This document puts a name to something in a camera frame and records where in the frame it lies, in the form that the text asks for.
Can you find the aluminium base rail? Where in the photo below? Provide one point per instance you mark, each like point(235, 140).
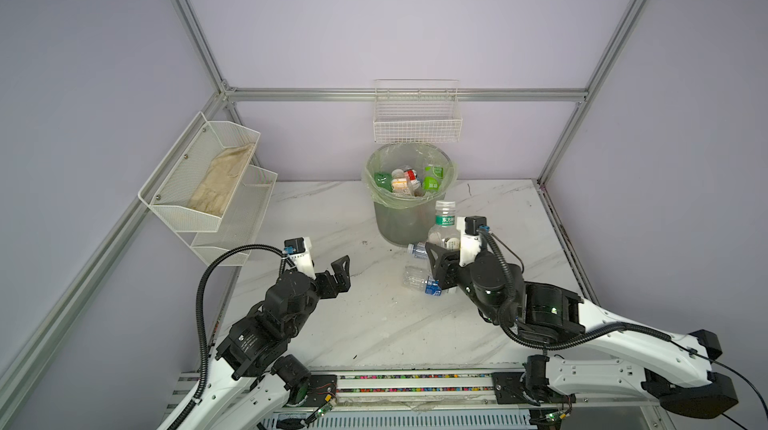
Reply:
point(458, 399)

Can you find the blue label water bottle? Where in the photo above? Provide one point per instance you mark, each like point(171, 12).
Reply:
point(419, 279)

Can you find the green soda bottle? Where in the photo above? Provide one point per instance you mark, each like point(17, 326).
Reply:
point(383, 180)

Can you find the white mesh shelf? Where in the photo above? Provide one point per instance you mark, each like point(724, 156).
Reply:
point(243, 218)
point(169, 190)

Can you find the mesh waste bin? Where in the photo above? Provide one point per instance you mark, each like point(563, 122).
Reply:
point(401, 218)

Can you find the lime green label bottle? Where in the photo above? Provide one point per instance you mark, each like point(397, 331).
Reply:
point(432, 178)

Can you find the green bin liner bag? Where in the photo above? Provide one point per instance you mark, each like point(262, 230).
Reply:
point(398, 156)

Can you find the white wire wall basket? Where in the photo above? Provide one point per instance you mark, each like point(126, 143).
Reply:
point(416, 111)

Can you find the lower white mesh shelf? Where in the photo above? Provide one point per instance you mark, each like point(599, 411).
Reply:
point(243, 218)

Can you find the clear purple label bottle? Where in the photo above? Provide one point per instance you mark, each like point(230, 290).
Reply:
point(417, 250)

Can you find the red white label bottle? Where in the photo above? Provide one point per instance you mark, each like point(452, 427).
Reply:
point(410, 174)

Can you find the white cap tea bottle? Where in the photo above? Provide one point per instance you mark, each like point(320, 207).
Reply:
point(400, 185)

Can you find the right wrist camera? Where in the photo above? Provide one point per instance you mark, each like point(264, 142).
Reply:
point(470, 238)

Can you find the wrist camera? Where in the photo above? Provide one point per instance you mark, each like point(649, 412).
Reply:
point(470, 238)
point(297, 252)

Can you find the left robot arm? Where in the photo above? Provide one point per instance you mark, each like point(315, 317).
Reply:
point(250, 374)

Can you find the green cap crane label bottle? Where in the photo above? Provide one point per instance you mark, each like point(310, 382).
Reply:
point(444, 233)

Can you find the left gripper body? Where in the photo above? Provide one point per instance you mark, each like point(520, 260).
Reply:
point(325, 288)

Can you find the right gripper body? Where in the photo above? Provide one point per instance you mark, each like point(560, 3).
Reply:
point(450, 274)

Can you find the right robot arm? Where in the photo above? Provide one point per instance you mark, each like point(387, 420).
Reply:
point(579, 347)

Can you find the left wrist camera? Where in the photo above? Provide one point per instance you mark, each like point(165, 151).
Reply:
point(297, 252)

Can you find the upper white mesh shelf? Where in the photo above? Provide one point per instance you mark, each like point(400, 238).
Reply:
point(169, 190)

